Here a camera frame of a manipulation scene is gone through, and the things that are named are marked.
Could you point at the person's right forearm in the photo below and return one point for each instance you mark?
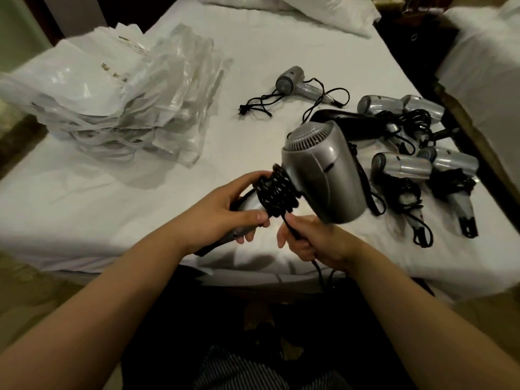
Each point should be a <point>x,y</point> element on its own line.
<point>426,324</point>

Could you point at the person's left hand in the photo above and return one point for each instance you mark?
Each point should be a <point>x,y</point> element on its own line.
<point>207,217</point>

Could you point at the white neighbouring bed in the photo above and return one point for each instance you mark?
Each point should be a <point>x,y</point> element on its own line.
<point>483,68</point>

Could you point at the striped dark garment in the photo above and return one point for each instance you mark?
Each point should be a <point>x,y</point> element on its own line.
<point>243,373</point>

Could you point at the silver hair dryer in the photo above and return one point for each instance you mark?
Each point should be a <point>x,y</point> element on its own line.
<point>378,104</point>
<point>455,160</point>
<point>426,107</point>
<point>402,166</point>

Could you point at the person's left thumb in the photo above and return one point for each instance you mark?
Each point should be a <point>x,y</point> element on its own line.
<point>245,179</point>

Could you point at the person's left forearm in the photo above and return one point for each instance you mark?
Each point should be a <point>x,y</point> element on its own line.
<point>101,308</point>

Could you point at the dark nightstand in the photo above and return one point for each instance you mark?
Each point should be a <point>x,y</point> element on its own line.
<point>410,40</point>

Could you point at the black hair dryer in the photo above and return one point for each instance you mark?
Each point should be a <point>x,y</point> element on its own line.
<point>349,121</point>

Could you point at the person's right thumb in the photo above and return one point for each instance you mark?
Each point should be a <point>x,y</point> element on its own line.
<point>308,223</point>

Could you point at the white pillow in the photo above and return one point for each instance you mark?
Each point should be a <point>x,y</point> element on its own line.
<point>325,10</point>

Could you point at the large grey hair dryer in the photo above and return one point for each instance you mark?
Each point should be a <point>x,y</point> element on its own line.
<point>325,174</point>

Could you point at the person's right hand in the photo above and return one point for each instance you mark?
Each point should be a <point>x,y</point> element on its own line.
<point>325,243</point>

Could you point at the pile of white plastic bags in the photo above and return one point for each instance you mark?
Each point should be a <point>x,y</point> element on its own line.
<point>105,93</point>

